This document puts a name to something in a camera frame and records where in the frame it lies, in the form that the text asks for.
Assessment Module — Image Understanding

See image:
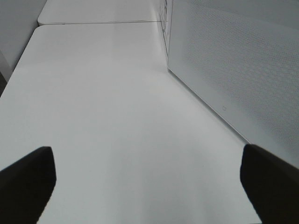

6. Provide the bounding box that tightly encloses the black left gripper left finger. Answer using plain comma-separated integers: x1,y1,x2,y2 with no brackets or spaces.
0,147,57,224

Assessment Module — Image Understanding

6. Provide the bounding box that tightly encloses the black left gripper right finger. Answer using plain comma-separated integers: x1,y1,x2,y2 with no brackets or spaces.
240,144,299,224

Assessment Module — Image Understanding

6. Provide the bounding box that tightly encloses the white microwave door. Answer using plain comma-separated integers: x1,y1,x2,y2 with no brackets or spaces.
167,0,299,167

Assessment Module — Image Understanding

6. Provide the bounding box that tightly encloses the white microwave oven body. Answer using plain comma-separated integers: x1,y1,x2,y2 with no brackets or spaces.
159,0,173,56

